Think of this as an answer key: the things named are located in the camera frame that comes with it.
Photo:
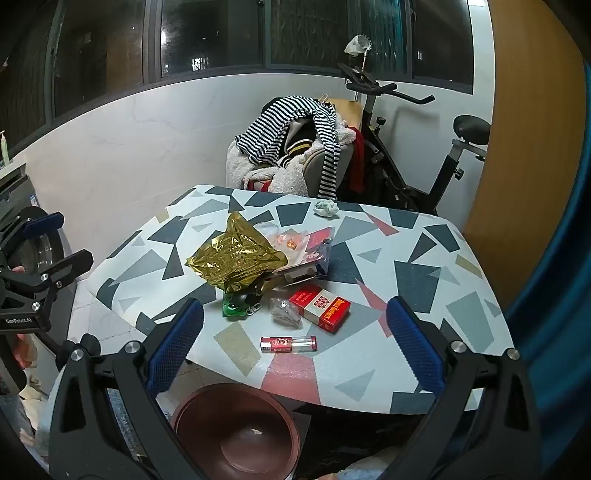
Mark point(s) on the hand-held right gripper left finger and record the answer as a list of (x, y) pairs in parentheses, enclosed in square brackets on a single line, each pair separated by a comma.
[(178, 341)]

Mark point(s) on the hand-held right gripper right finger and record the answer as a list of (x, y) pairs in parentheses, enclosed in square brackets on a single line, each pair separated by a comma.
[(415, 341)]

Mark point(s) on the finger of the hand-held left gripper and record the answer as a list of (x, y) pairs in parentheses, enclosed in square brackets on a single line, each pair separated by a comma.
[(44, 224), (69, 264)]

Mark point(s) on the red cigarette box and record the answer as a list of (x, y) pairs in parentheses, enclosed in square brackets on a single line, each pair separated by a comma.
[(323, 307)]

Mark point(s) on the gold foil bag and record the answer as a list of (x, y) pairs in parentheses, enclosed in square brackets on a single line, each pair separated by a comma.
[(235, 258)]

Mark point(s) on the red lip gloss tube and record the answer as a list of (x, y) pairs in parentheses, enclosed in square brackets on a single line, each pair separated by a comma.
[(288, 344)]

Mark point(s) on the clear wrapper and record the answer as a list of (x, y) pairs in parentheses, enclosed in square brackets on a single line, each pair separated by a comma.
[(285, 314)]

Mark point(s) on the brown round bin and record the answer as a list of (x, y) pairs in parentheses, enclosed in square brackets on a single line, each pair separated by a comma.
[(235, 438)]

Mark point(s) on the clear plastic bag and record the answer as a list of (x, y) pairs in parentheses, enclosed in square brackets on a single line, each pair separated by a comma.
[(304, 249)]

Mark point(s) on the white tissue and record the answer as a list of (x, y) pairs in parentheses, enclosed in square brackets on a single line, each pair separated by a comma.
[(326, 208)]

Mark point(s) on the person's left hand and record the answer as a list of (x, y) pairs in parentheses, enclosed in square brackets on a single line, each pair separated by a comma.
[(25, 351)]

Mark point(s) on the grey washing machine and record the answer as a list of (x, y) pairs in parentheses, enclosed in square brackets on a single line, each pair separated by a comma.
[(51, 249)]

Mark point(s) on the pale green bottle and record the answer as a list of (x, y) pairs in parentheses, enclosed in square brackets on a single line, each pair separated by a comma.
[(4, 147)]

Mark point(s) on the red garment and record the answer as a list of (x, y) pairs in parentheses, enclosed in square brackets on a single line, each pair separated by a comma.
[(356, 161)]

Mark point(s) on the white fleece garment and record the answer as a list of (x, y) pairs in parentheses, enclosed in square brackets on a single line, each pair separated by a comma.
[(286, 181)]

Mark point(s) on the black exercise bike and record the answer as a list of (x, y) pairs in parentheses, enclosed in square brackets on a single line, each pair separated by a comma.
[(471, 125)]

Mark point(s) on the wooden door panel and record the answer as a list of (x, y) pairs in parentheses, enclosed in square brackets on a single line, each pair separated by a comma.
[(521, 138)]

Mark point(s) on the dark jacket yellow stripes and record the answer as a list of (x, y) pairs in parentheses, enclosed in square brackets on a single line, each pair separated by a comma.
[(295, 138)]

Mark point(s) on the black white striped shirt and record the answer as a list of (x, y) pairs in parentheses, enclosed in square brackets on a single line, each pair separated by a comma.
[(272, 124)]

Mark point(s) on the wooden chair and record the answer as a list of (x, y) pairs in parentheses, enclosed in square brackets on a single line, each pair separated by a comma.
[(348, 110)]

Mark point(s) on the white cloth on stick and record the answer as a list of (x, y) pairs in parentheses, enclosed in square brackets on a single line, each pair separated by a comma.
[(358, 45)]

